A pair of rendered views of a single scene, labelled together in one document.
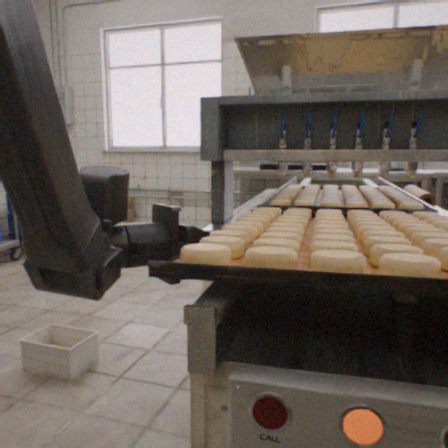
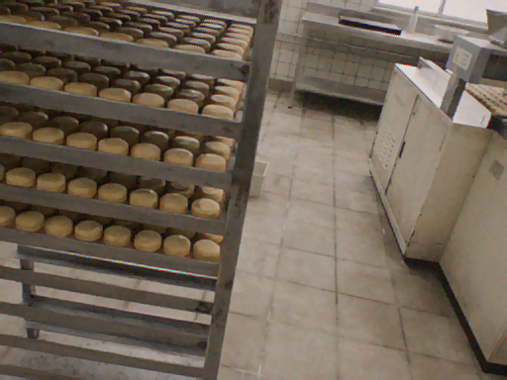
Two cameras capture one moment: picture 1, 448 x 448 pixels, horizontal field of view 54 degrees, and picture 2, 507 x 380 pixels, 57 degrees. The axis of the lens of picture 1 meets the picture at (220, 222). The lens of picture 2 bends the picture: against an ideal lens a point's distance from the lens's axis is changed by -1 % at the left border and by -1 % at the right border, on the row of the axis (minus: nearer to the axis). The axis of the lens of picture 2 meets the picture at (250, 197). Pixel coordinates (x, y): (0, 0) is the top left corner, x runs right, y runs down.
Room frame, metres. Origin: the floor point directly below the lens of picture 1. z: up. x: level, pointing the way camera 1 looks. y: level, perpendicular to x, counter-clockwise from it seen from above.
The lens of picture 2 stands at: (-0.70, 1.42, 1.39)
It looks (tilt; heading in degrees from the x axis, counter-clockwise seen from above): 28 degrees down; 345
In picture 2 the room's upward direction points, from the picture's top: 10 degrees clockwise
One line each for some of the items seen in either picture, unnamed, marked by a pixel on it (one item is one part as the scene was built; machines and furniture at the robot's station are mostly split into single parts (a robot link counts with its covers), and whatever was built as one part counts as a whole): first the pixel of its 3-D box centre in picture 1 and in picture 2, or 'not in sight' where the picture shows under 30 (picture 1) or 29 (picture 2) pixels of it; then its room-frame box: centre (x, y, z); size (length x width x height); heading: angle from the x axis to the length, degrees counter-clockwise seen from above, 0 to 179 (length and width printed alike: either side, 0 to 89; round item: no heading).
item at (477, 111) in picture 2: (283, 194); (446, 85); (1.71, -0.25, 0.88); 1.28 x 0.01 x 0.07; 166
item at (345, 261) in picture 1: (337, 264); not in sight; (0.39, -0.11, 0.94); 0.05 x 0.05 x 0.02
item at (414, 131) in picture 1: (414, 140); not in sight; (1.05, -0.46, 1.07); 0.06 x 0.03 x 0.18; 166
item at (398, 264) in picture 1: (409, 268); not in sight; (0.38, -0.17, 0.94); 0.05 x 0.05 x 0.02
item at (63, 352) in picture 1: (60, 350); (242, 175); (2.00, 0.78, 0.08); 0.30 x 0.22 x 0.16; 69
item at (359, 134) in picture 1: (359, 140); not in sight; (1.08, -0.34, 1.07); 0.06 x 0.03 x 0.18; 166
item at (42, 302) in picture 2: not in sight; (121, 316); (0.44, 1.46, 0.33); 0.64 x 0.03 x 0.03; 76
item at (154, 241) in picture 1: (148, 244); not in sight; (0.56, 0.09, 0.93); 0.07 x 0.07 x 0.10; 32
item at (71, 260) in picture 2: not in sight; (123, 269); (0.44, 1.46, 0.51); 0.64 x 0.03 x 0.03; 76
